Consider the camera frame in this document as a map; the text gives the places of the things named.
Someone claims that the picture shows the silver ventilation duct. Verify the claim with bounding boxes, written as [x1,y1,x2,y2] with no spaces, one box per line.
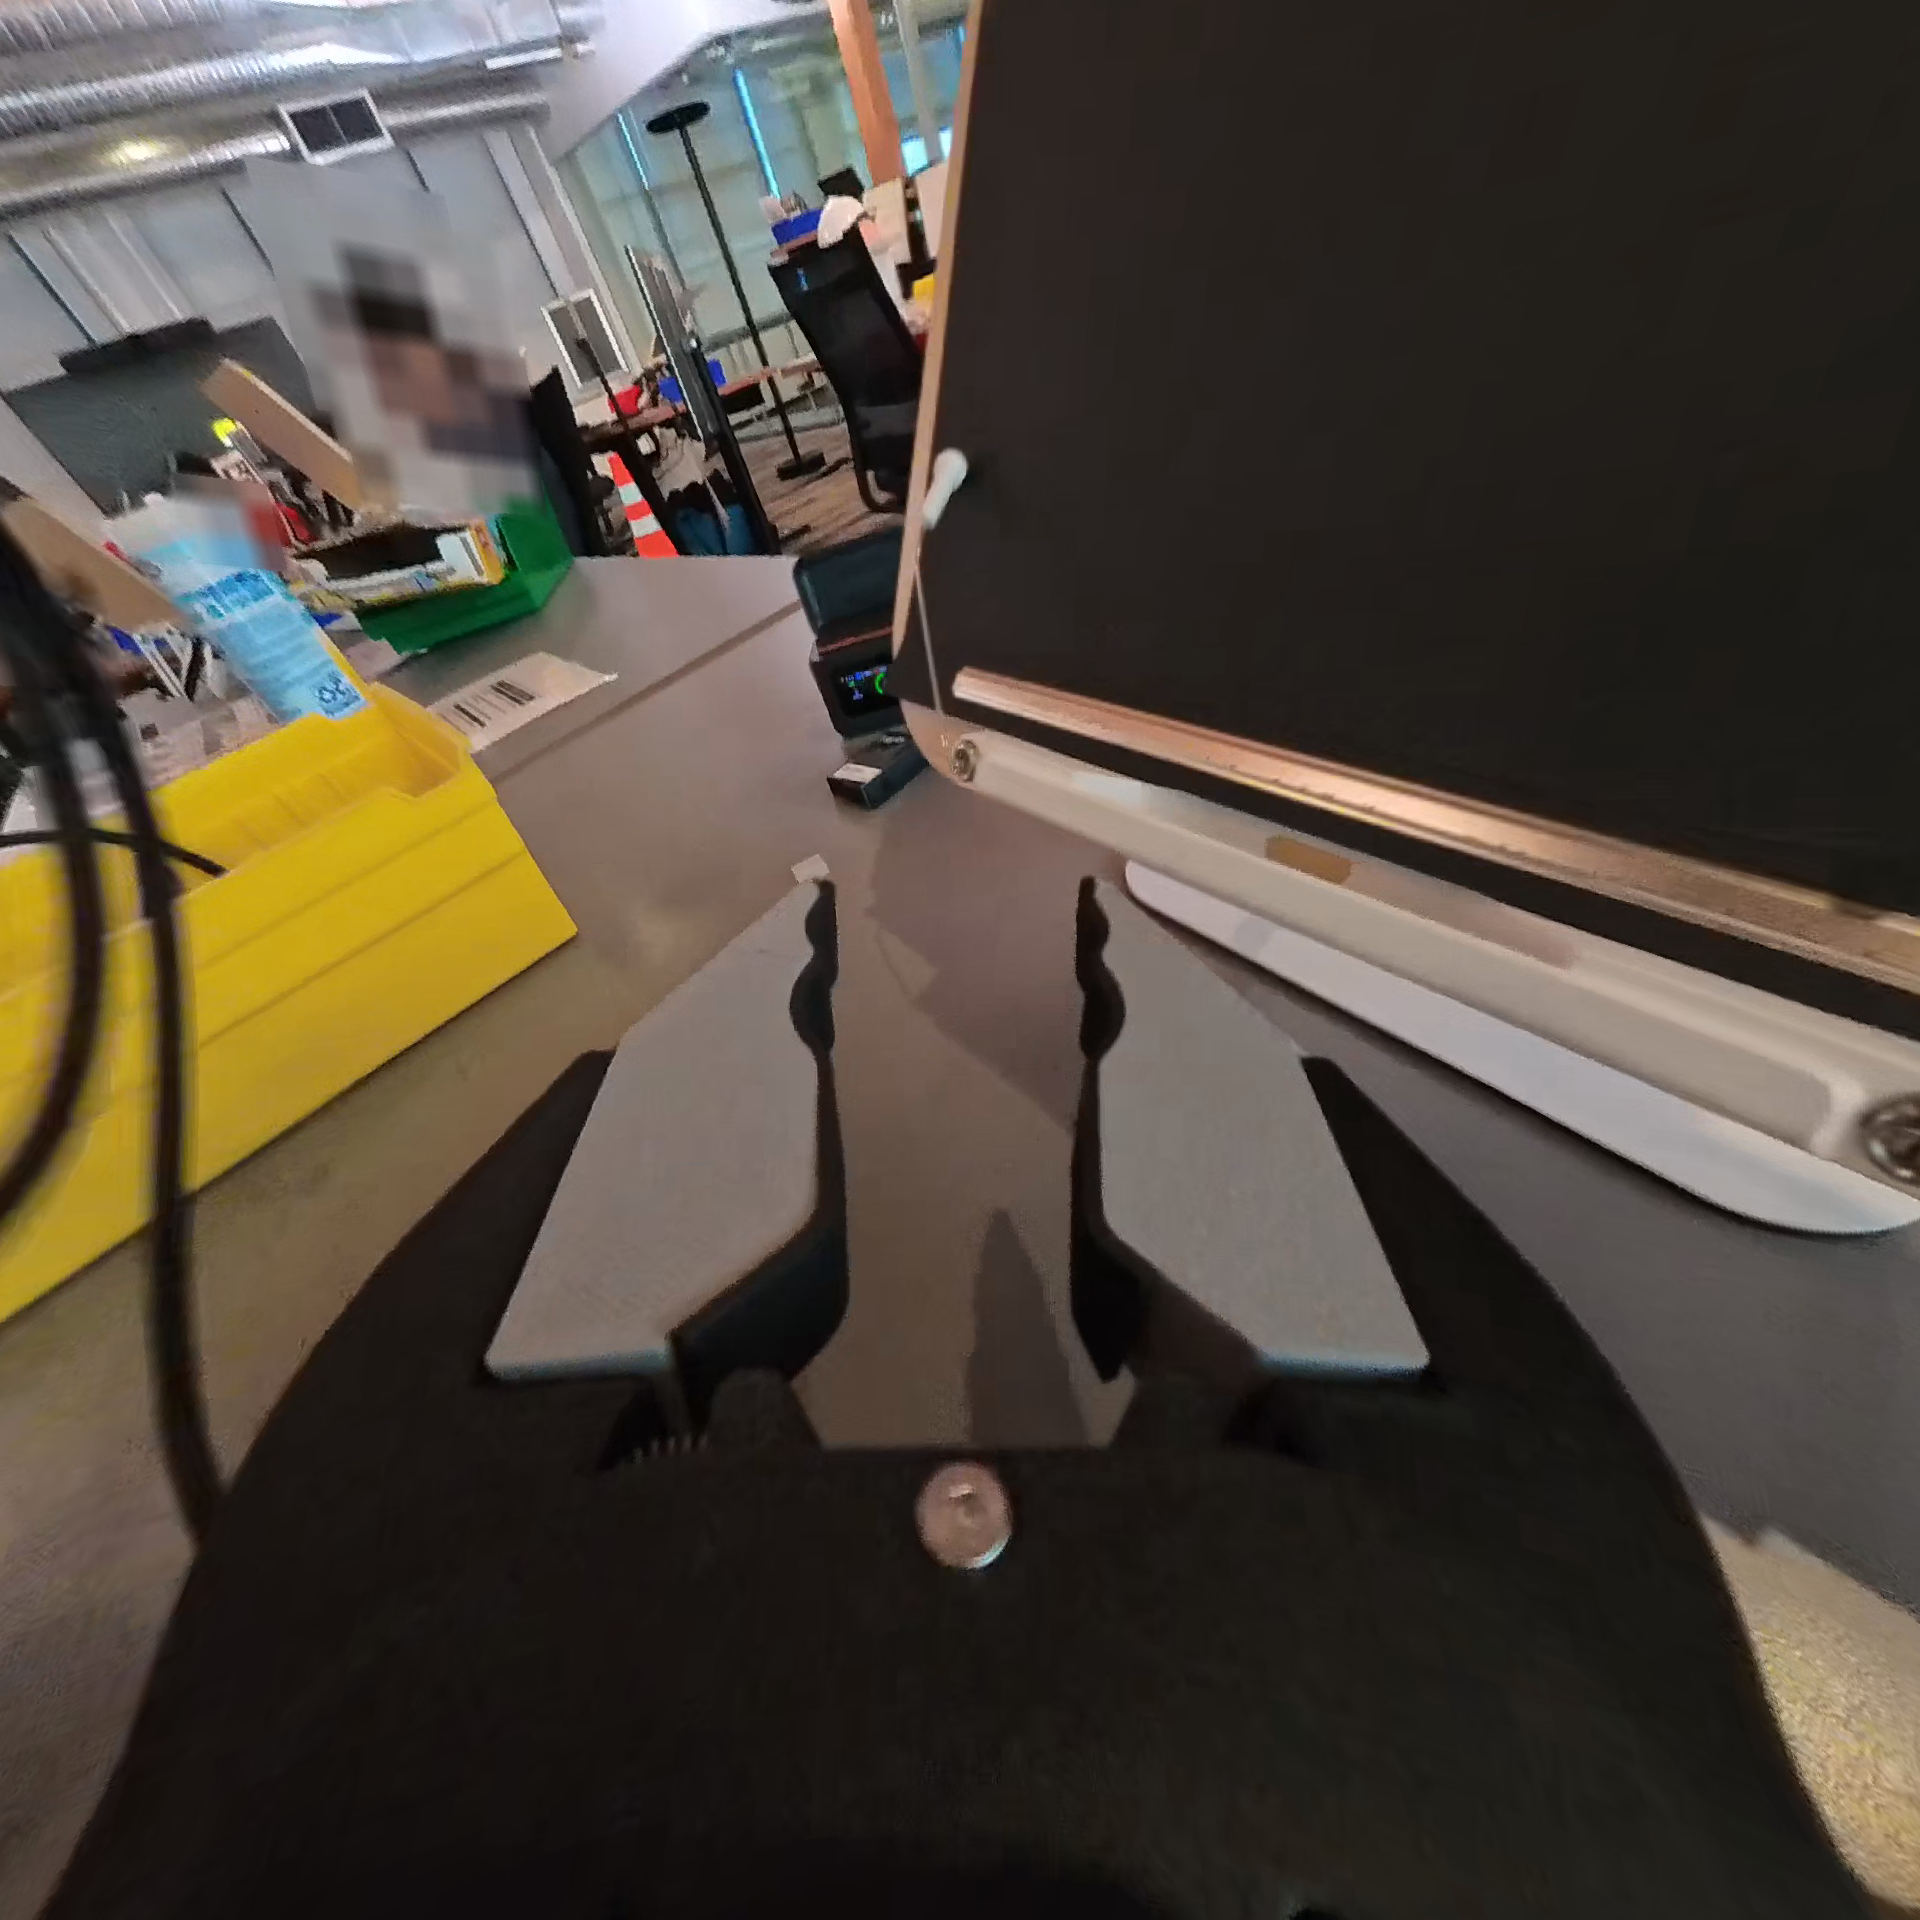
[0,33,607,205]

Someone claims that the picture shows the black floor lamp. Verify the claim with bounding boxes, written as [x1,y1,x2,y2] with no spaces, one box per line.
[651,101,821,482]

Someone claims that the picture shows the black office chair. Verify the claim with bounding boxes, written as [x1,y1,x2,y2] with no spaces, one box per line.
[771,229,925,521]

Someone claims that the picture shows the black charger with screen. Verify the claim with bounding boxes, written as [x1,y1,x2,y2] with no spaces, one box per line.
[792,537,925,736]

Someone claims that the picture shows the black board on white stand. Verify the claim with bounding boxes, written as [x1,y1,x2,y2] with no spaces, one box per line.
[891,0,1920,1240]

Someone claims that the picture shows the green plastic bin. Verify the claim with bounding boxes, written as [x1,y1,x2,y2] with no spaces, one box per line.
[357,503,578,657]

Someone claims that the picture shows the white pin with wire tether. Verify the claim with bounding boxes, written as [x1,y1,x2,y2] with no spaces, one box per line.
[899,453,972,782]

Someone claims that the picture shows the blue white wipes canister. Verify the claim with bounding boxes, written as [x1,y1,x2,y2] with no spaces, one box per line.
[141,511,371,725]

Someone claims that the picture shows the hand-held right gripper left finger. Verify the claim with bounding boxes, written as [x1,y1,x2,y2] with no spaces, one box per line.
[486,877,856,1381]

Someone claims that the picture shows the black hdmi cable green plugs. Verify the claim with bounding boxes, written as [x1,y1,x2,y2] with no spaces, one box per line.
[108,717,227,1553]

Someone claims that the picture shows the yellow plastic bin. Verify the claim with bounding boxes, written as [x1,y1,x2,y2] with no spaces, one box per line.
[0,698,578,1320]

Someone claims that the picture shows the black wall screen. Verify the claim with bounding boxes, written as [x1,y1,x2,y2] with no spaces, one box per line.
[0,321,326,511]

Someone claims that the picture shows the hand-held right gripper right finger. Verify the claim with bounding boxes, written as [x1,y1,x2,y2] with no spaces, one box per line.
[1063,877,1437,1381]

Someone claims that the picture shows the white barcode label sheet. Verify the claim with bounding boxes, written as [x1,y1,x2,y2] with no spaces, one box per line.
[424,647,621,757]

